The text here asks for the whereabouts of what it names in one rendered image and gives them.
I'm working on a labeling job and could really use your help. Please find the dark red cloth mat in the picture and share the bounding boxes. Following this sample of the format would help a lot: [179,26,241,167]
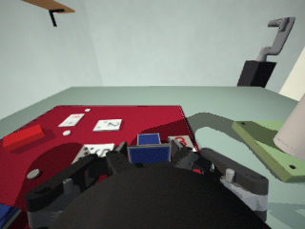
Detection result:
[0,107,190,229]

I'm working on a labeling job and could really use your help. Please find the off-white round disc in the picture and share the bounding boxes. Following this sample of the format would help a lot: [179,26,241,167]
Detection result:
[27,169,40,179]

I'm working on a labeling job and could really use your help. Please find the dark red fabric mat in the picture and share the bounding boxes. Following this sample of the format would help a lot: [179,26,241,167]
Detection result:
[10,105,200,152]

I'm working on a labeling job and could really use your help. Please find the red rectangular tile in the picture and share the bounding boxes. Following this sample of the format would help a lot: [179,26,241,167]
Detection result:
[3,124,45,152]

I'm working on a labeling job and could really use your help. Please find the blue card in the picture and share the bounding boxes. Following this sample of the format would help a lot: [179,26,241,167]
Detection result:
[137,133,161,145]

